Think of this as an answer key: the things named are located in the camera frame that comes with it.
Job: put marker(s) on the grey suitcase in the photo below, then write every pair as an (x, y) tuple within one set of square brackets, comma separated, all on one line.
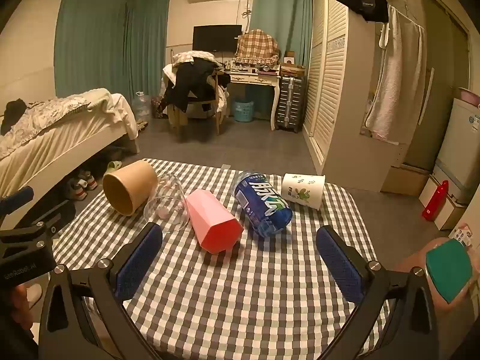
[(290, 103)]

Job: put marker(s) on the wooden chair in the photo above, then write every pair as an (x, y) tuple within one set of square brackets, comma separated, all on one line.
[(195, 110)]

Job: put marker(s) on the blue plastic bottle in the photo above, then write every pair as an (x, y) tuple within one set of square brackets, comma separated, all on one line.
[(262, 204)]

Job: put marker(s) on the narrow teal curtain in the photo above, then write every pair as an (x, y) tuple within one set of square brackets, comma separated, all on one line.
[(148, 41)]

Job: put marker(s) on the blue laundry basket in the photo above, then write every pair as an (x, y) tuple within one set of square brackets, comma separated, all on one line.
[(243, 111)]

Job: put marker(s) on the clear water jug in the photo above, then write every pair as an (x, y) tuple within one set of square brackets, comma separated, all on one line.
[(140, 107)]

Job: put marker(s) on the red bottle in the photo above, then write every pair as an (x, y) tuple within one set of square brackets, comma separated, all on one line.
[(435, 202)]

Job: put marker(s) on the white storage boxes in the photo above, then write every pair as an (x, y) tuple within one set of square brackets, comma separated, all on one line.
[(446, 213)]

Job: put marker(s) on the plaid cloth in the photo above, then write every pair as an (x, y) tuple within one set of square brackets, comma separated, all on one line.
[(257, 47)]

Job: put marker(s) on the small printed box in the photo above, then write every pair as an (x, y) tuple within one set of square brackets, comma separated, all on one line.
[(461, 235)]

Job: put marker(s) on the black clothes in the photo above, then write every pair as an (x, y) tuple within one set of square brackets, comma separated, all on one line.
[(191, 80)]

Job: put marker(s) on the cardboard box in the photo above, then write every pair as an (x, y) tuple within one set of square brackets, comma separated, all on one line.
[(403, 182)]

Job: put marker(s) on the pink basin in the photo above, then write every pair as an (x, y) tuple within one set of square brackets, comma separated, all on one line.
[(470, 96)]

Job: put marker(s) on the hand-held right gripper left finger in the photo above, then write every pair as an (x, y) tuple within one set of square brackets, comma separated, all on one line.
[(138, 262)]

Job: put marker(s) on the floral bag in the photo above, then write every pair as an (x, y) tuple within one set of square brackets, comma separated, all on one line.
[(157, 107)]

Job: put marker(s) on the pair of sneakers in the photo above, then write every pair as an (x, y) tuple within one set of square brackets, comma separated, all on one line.
[(80, 185)]

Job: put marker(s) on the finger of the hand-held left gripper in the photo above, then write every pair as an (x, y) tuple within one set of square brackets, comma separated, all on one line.
[(56, 213), (17, 198)]

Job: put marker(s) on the teal curtain behind desk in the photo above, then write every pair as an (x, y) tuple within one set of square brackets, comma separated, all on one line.
[(285, 11)]

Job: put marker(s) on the pink faceted cup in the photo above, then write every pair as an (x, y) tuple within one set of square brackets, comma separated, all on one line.
[(215, 221)]

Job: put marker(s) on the black cloth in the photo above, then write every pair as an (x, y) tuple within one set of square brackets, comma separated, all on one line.
[(13, 114)]

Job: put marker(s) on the white leaf print cup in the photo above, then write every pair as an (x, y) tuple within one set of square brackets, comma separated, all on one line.
[(303, 191)]

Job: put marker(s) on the wide teal curtain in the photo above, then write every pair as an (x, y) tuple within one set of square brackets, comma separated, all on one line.
[(90, 45)]

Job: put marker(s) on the floral duvet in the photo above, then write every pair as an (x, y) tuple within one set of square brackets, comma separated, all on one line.
[(56, 110)]

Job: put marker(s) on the brown paper cup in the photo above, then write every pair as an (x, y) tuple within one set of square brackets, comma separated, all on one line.
[(127, 183)]

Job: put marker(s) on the white louvred wardrobe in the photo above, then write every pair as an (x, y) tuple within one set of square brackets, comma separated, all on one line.
[(333, 75)]

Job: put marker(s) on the white desk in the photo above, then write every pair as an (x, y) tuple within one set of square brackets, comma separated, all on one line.
[(255, 79)]

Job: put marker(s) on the white fridge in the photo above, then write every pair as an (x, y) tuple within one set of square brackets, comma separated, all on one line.
[(459, 146)]

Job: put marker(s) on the black monitor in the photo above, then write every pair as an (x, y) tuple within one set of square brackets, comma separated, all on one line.
[(217, 37)]

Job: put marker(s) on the black hanging garment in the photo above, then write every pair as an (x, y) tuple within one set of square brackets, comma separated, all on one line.
[(363, 2)]

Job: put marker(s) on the grey checkered tablecloth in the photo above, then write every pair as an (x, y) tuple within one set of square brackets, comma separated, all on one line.
[(232, 300)]

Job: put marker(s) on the bed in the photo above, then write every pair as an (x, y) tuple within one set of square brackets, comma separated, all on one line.
[(63, 146)]

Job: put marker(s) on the white hanging towel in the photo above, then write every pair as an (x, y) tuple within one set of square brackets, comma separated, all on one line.
[(393, 78)]

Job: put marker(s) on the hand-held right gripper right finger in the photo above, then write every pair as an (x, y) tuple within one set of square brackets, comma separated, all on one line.
[(339, 266)]

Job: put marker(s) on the clear glass cup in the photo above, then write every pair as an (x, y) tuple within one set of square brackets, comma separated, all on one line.
[(167, 210)]

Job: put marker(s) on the green slippers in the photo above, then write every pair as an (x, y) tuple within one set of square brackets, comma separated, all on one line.
[(114, 167)]

